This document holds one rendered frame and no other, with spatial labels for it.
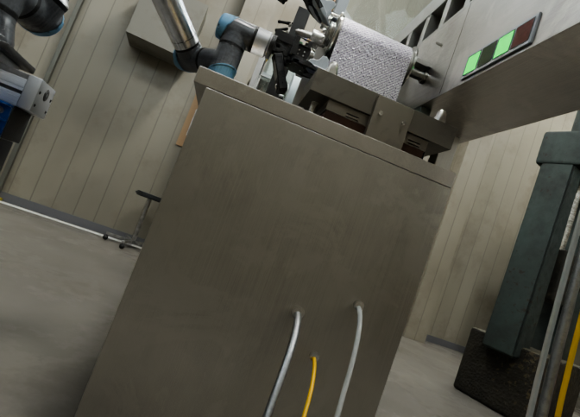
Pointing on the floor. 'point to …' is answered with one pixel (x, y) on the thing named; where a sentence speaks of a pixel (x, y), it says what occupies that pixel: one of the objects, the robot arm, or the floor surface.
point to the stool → (139, 220)
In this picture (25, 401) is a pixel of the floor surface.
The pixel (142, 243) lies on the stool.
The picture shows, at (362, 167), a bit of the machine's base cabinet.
